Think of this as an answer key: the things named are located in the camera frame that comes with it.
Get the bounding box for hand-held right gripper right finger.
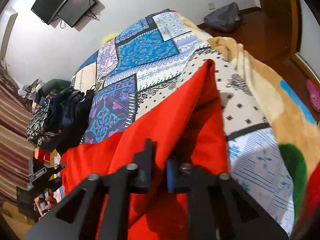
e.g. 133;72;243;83
166;155;289;240

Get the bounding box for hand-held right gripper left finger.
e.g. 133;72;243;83
24;138;157;240

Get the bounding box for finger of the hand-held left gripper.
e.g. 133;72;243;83
29;158;47;180
40;162;66;180

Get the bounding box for red zip jacket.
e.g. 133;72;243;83
60;59;229;240

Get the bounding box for dark patterned folded clothes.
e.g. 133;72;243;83
27;86;95;155

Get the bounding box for person's left hand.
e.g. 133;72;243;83
34;189;57;217

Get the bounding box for striped brown curtain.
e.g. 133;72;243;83
0;60;35;205

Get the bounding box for blue patchwork bedsheet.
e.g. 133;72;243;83
54;10;295;235

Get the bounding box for beige plush blanket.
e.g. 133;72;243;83
175;10;320;230

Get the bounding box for pink slipper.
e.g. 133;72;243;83
306;79;320;112

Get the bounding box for grey bag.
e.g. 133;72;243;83
204;2;242;32

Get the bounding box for yellow foam ring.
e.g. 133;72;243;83
102;33;118;44

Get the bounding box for small black wall monitor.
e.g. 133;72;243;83
57;0;97;28

